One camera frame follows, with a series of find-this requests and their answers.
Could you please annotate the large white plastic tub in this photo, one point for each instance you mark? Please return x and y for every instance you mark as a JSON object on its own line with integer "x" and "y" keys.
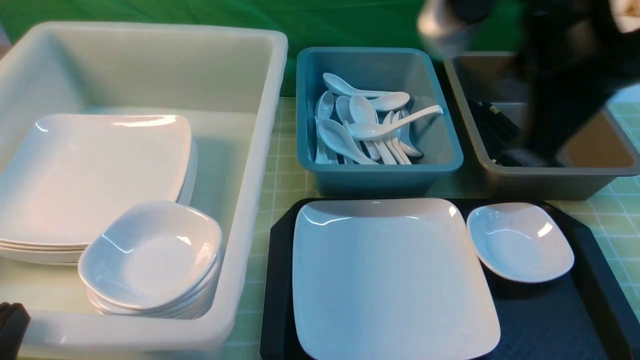
{"x": 226, "y": 82}

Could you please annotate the white shallow sauce dish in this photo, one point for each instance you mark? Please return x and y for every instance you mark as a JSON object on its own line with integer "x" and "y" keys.
{"x": 520, "y": 242}

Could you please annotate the black plastic serving tray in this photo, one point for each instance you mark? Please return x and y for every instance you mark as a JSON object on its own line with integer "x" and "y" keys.
{"x": 583, "y": 315}

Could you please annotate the white spoon top of bin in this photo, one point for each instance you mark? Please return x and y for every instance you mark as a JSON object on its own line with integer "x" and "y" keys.
{"x": 340, "y": 87}

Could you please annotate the bundle of black chopsticks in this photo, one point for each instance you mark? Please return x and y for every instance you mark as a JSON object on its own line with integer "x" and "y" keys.
{"x": 497, "y": 132}

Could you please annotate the white spoon centre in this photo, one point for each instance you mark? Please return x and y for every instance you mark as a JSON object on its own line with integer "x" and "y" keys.
{"x": 364, "y": 115}

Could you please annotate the white small bowl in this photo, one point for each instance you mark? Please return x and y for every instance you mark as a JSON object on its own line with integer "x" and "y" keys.
{"x": 151, "y": 256}

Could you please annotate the white spoon far left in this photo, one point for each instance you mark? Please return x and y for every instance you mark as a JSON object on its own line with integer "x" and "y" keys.
{"x": 325, "y": 106}

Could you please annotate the green backdrop cloth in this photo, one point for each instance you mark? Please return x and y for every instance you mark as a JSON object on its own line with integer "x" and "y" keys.
{"x": 306, "y": 23}

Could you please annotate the stack of white square plates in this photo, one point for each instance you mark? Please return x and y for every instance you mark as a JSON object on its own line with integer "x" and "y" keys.
{"x": 74, "y": 174}

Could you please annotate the white ceramic soup spoon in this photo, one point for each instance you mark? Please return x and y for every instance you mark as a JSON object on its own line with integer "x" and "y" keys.
{"x": 380, "y": 129}

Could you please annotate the grey-brown plastic chopstick bin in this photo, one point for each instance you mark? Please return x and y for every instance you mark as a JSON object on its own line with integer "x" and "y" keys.
{"x": 598, "y": 154}

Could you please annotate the teal plastic spoon bin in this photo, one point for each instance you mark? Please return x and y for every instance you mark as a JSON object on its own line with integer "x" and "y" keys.
{"x": 377, "y": 69}

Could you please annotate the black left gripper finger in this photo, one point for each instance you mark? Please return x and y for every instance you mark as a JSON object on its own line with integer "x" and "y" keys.
{"x": 14, "y": 321}

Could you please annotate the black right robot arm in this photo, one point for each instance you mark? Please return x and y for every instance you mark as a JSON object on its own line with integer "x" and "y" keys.
{"x": 574, "y": 59}

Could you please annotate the stack of white bowls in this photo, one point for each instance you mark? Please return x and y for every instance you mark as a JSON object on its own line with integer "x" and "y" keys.
{"x": 190, "y": 307}

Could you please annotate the white spoon upper right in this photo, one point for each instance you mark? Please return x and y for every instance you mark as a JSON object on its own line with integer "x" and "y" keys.
{"x": 392, "y": 101}

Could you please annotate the white spoon front left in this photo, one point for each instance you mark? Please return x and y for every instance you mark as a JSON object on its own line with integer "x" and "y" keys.
{"x": 338, "y": 139}

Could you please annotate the large white square plate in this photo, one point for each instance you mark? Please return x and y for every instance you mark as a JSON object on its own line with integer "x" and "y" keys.
{"x": 389, "y": 279}

